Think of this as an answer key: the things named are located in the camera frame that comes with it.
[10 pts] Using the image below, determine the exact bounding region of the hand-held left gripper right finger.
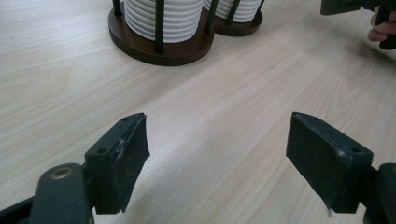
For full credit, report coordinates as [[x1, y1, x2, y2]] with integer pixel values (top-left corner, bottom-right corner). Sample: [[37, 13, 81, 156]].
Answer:
[[285, 111, 375, 216]]

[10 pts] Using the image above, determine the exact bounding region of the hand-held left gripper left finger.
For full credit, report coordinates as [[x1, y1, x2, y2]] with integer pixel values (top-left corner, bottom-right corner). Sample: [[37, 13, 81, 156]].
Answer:
[[84, 112, 151, 216]]

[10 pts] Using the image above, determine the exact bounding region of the stack of white paper cups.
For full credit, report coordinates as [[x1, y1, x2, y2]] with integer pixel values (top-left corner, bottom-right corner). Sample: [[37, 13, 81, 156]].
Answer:
[[204, 0, 263, 23], [123, 0, 205, 44]]

